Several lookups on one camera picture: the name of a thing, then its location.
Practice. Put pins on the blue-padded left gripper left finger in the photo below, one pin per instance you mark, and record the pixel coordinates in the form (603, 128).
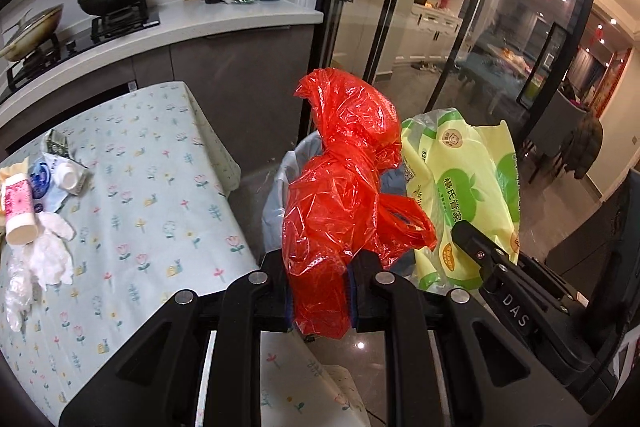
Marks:
(257, 302)

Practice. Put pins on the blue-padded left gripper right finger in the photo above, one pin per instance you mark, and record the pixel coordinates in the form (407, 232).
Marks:
(380, 301)

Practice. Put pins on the red plastic bag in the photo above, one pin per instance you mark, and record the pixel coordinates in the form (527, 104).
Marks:
(336, 207)

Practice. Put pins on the yellow green tissue package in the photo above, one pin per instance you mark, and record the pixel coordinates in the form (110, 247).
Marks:
(456, 171)

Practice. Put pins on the white disposable plastic glove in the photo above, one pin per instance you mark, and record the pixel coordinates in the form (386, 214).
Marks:
(45, 262)

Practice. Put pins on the blue white milk carton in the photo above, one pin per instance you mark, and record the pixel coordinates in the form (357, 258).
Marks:
(55, 174)

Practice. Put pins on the floral white tablecloth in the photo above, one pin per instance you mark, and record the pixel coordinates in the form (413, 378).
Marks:
(152, 219)

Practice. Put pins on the grey dining chair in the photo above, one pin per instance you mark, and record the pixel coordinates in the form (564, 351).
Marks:
(561, 117)

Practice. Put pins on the pink floral paper cup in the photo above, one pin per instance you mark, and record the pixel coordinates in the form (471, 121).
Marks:
(21, 223)

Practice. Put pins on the white sideboard cabinet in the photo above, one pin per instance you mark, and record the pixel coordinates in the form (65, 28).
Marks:
(428, 36)

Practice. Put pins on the black gas stove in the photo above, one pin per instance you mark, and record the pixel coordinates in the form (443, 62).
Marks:
(53, 52)

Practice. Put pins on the beige wok with lid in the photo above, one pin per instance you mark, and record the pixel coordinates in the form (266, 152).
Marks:
(31, 32)

